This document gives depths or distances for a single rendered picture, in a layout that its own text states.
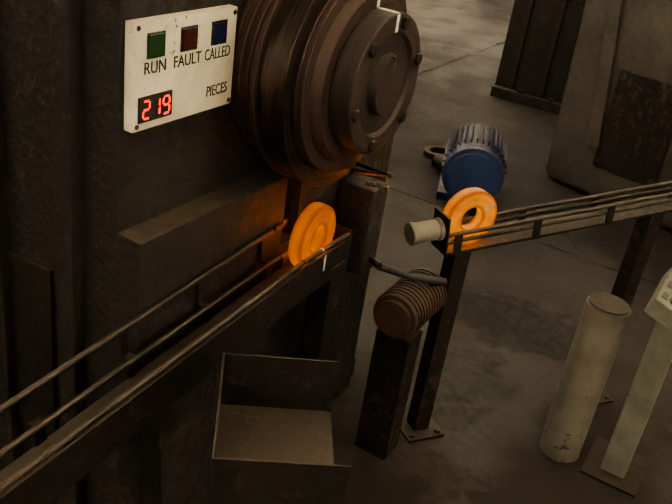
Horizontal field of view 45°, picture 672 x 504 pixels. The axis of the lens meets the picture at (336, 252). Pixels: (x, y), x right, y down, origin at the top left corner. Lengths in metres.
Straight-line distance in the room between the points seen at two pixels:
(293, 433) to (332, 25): 0.73
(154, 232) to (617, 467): 1.58
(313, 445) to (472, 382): 1.35
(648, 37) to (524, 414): 2.17
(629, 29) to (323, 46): 2.89
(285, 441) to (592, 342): 1.10
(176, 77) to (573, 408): 1.50
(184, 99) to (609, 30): 3.07
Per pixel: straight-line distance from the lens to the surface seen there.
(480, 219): 2.13
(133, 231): 1.47
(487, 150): 3.80
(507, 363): 2.87
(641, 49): 4.22
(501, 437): 2.54
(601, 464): 2.54
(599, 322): 2.26
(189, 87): 1.46
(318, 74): 1.49
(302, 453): 1.42
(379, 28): 1.52
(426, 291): 2.10
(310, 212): 1.74
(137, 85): 1.36
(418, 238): 2.03
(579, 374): 2.35
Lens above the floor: 1.55
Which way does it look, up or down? 28 degrees down
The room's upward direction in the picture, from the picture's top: 9 degrees clockwise
